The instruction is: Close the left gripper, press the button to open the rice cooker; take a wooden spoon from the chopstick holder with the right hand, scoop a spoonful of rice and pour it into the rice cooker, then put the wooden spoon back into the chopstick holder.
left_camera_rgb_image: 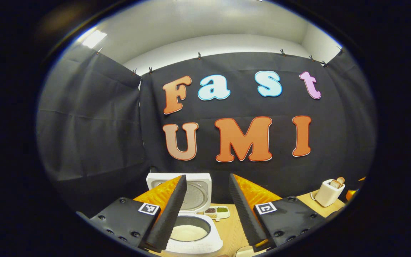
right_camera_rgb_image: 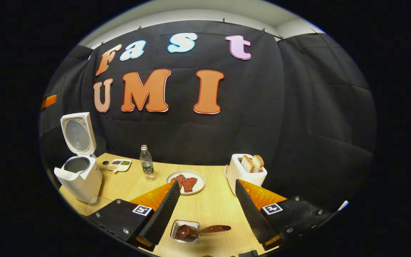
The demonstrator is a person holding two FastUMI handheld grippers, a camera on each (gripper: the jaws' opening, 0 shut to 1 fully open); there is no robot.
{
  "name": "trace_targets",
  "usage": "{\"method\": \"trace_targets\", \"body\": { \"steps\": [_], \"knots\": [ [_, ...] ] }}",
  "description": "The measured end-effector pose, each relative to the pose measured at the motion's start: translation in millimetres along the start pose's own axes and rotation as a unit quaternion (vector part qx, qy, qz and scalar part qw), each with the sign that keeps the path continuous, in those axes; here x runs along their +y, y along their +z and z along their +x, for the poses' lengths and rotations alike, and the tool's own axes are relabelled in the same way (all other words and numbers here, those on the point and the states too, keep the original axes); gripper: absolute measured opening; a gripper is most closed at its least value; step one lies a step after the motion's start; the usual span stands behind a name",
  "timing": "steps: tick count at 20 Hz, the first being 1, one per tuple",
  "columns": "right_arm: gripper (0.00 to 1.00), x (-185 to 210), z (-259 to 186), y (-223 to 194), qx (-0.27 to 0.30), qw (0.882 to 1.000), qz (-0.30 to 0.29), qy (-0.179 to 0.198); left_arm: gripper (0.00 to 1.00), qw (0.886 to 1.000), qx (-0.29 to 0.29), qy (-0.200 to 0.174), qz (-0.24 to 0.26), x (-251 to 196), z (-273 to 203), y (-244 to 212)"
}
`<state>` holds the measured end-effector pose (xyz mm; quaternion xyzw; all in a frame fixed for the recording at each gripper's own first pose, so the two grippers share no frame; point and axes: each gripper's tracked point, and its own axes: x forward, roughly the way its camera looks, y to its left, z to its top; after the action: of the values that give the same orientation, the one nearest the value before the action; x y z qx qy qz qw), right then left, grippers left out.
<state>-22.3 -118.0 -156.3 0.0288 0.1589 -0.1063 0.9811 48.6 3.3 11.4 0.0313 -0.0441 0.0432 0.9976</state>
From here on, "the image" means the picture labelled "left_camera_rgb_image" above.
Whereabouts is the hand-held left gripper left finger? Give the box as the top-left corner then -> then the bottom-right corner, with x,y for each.
78,174 -> 187,253

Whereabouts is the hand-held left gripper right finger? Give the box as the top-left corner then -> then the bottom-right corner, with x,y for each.
229,173 -> 325,250

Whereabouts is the white rice layer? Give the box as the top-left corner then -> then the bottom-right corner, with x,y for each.
171,225 -> 209,242

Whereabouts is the white rice cooker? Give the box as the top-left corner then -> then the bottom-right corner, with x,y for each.
146,173 -> 224,255

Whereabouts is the white divided bean dish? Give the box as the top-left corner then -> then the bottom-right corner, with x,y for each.
204,206 -> 230,222

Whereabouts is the white toaster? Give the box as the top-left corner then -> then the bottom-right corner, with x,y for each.
314,178 -> 346,207

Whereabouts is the ceiling light panel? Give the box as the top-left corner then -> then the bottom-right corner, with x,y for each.
82,30 -> 108,49

